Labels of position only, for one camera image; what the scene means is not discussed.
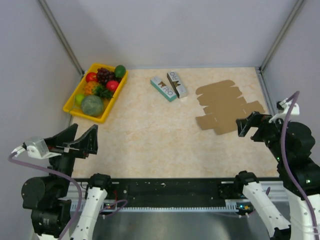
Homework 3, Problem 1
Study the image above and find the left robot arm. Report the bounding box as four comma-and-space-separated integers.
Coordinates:
21, 123, 114, 240

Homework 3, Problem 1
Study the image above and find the aluminium rail with cable duct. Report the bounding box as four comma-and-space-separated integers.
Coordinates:
59, 181, 291, 214

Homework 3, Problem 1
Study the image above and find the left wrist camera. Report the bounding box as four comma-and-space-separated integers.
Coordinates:
12, 137, 62, 160

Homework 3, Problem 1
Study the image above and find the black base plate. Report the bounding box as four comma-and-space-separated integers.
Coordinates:
74, 177, 253, 208

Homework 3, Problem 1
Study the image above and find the red peach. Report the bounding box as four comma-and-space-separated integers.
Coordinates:
105, 80, 119, 93

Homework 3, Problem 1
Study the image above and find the brown cardboard box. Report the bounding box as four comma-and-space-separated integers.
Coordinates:
195, 80, 265, 135

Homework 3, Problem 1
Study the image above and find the red apple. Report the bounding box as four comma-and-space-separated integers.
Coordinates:
85, 72, 98, 83

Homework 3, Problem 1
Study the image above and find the silver brown carton box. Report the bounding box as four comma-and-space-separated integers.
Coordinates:
167, 71, 188, 99

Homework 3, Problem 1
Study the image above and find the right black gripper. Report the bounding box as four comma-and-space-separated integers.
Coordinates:
234, 109, 289, 160

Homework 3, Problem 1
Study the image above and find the teal white carton box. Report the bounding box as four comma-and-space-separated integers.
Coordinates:
150, 76, 177, 102

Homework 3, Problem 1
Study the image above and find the dark purple grape bunch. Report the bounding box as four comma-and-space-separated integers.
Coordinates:
96, 67, 117, 85

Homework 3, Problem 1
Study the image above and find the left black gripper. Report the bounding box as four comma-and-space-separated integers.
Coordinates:
44, 122, 98, 197

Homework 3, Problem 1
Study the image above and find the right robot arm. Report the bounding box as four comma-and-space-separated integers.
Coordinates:
233, 111, 320, 240

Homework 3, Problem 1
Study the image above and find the yellow plastic tray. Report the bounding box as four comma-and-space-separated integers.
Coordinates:
63, 63, 129, 123

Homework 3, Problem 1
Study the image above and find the green lime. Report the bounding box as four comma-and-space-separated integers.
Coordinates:
74, 93, 86, 106

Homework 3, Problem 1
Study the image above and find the green avocado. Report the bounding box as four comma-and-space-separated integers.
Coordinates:
114, 65, 127, 79

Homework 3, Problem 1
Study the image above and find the green round melon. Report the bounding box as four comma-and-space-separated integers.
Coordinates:
80, 95, 104, 117

